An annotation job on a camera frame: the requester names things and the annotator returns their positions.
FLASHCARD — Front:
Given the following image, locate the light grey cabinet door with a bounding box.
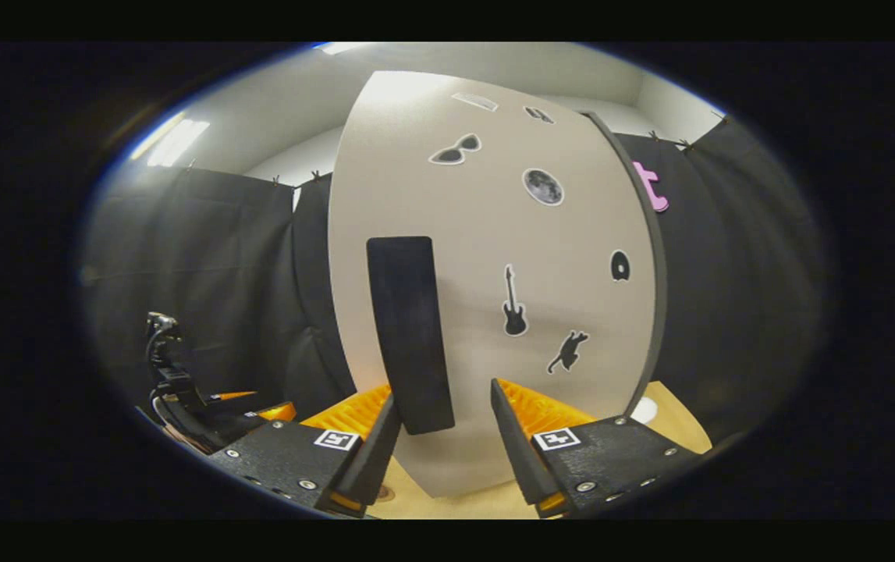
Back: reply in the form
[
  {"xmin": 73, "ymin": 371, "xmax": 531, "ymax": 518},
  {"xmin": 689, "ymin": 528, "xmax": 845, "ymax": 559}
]
[{"xmin": 328, "ymin": 70, "xmax": 659, "ymax": 498}]

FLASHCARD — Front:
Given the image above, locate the black backdrop cloth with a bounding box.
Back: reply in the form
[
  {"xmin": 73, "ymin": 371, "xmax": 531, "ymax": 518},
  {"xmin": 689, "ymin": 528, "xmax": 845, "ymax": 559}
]
[{"xmin": 80, "ymin": 117, "xmax": 830, "ymax": 446}]

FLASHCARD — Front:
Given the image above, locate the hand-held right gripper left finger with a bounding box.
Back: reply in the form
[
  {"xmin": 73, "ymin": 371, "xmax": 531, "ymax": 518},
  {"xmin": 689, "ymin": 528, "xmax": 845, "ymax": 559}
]
[{"xmin": 209, "ymin": 382, "xmax": 403, "ymax": 518}]

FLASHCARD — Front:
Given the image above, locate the dark grey cabinet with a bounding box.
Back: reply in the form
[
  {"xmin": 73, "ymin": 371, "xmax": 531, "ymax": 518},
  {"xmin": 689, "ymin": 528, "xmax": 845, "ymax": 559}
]
[{"xmin": 584, "ymin": 112, "xmax": 668, "ymax": 418}]

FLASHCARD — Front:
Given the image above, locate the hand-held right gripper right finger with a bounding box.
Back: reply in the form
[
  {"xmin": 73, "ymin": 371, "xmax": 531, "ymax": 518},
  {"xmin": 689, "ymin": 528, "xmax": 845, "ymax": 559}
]
[{"xmin": 490, "ymin": 378, "xmax": 701, "ymax": 518}]

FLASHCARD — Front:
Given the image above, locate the black door handle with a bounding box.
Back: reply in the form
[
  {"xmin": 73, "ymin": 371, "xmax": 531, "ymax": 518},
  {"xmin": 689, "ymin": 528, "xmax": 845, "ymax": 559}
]
[{"xmin": 366, "ymin": 236, "xmax": 456, "ymax": 436}]

